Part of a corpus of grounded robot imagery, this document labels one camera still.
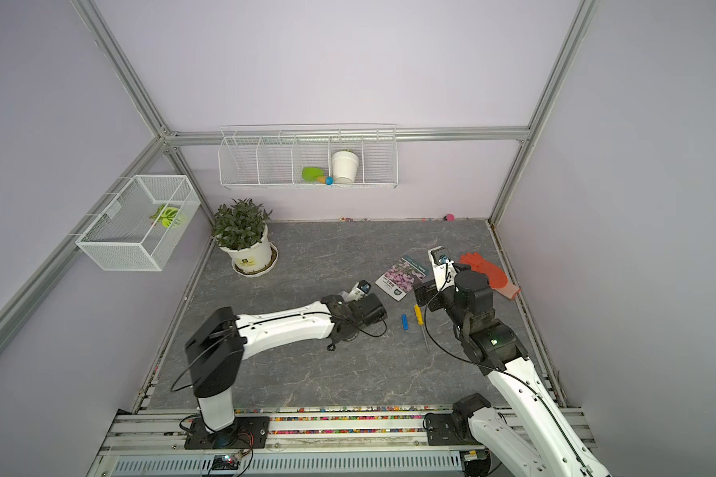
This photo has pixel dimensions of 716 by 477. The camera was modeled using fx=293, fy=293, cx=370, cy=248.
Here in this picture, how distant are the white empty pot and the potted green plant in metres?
→ 0.29

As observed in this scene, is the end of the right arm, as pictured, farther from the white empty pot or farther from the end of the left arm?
the white empty pot

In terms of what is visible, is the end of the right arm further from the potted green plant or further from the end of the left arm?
the potted green plant

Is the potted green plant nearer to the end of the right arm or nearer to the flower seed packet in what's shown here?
the flower seed packet

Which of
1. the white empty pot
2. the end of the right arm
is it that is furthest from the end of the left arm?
the white empty pot

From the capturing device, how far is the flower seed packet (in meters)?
1.01

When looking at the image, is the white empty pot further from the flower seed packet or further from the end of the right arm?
the end of the right arm

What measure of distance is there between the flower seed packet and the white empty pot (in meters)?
0.35

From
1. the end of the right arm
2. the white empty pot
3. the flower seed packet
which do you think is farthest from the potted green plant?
the end of the right arm

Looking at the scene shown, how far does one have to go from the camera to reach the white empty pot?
0.93 meters

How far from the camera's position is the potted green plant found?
3.12 ft

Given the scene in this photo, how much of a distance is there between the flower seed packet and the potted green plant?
0.43 meters

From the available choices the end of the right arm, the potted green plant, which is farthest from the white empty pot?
the end of the right arm

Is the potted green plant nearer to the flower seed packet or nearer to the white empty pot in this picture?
the white empty pot
